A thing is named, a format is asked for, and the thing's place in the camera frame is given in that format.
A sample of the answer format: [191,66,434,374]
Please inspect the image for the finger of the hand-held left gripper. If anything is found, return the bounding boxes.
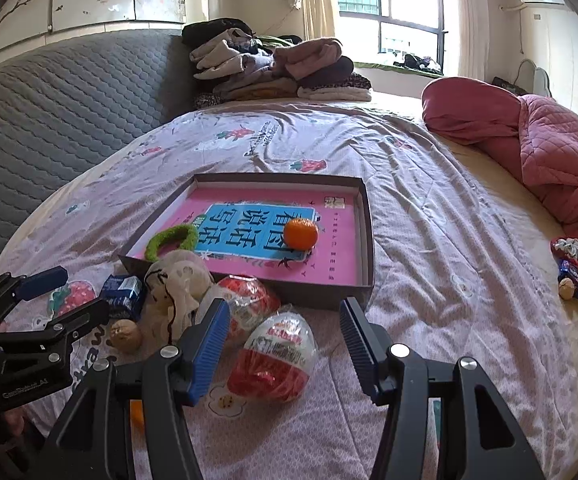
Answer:
[0,298,111,362]
[0,266,68,322]

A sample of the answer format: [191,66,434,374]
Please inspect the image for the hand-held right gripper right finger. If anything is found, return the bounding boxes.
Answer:
[339,297,546,480]

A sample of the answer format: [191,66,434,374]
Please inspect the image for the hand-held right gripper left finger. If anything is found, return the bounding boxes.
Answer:
[25,299,232,480]

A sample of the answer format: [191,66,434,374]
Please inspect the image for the red white chocolate egg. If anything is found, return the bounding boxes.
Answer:
[227,310,318,403]
[196,274,282,346]

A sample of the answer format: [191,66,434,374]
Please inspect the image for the pink illustrated tray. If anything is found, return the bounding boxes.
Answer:
[119,172,376,312]

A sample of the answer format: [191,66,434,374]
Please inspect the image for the green fuzzy ring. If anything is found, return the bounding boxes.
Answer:
[145,224,198,262]

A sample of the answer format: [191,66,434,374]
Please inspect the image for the small tangerine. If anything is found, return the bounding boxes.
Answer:
[284,217,320,251]

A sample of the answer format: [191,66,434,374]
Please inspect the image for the red strawberry shaped packet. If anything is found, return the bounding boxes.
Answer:
[49,280,97,318]

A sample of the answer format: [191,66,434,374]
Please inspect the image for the blue snack packet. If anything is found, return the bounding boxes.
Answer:
[100,274,147,320]

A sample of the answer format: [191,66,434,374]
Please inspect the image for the pink book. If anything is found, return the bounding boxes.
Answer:
[146,185,362,288]

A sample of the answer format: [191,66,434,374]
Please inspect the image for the grey quilted headboard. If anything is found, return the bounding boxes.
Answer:
[0,27,200,288]

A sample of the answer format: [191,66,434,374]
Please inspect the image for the strawberry print bed sheet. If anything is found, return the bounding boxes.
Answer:
[0,97,578,480]

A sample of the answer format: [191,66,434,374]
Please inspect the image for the blue wrapped candy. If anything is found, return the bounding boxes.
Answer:
[558,259,578,287]

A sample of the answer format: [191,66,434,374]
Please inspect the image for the pink quilt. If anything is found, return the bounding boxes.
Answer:
[421,76,578,311]

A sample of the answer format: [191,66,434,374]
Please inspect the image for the green windowsill mat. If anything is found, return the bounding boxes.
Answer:
[354,61,444,79]

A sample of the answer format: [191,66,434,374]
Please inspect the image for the pile of folded clothes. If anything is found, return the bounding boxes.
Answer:
[181,17,374,111]

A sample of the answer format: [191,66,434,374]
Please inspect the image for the dark clothes on windowsill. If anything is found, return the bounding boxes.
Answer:
[394,52,442,73]

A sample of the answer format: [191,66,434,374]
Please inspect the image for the white framed mirror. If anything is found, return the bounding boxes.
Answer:
[514,57,552,98]

